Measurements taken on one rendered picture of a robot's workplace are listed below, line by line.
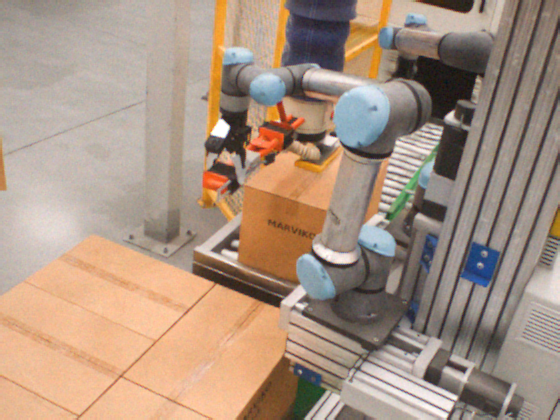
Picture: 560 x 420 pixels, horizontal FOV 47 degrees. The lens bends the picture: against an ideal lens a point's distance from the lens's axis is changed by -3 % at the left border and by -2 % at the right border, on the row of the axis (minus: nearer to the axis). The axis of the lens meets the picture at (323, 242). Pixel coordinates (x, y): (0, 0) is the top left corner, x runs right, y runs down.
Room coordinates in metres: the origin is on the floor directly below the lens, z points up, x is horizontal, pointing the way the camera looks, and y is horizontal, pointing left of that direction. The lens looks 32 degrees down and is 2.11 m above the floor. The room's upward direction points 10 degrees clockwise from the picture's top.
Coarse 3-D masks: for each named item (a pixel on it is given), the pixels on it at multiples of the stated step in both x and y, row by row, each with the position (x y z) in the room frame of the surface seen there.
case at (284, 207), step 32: (288, 160) 2.39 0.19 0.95; (384, 160) 2.54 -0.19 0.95; (256, 192) 2.11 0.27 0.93; (288, 192) 2.12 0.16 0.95; (320, 192) 2.17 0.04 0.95; (256, 224) 2.11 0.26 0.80; (288, 224) 2.08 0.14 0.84; (320, 224) 2.05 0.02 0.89; (256, 256) 2.11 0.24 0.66; (288, 256) 2.07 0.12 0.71
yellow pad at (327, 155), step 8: (336, 136) 2.22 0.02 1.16; (336, 144) 2.19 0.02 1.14; (320, 152) 2.08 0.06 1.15; (328, 152) 2.11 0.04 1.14; (336, 152) 2.13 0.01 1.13; (296, 160) 2.01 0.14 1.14; (304, 160) 2.02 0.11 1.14; (312, 160) 2.02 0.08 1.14; (320, 160) 2.04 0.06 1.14; (328, 160) 2.06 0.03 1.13; (304, 168) 2.00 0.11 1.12; (312, 168) 1.99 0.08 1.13; (320, 168) 1.99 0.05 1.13
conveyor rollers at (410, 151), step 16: (432, 128) 4.07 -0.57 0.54; (400, 144) 3.71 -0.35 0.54; (416, 144) 3.77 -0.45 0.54; (432, 144) 3.83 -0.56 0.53; (400, 160) 3.52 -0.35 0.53; (416, 160) 3.51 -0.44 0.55; (400, 176) 3.26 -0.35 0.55; (384, 192) 3.08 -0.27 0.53; (400, 192) 3.07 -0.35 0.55; (384, 208) 2.89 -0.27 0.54; (224, 256) 2.25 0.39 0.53
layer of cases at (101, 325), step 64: (64, 256) 2.04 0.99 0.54; (128, 256) 2.11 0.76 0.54; (0, 320) 1.62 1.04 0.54; (64, 320) 1.68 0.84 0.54; (128, 320) 1.74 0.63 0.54; (192, 320) 1.80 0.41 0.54; (256, 320) 1.87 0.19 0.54; (0, 384) 1.34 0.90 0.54; (64, 384) 1.39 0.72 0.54; (128, 384) 1.45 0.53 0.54; (192, 384) 1.50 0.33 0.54; (256, 384) 1.55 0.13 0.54
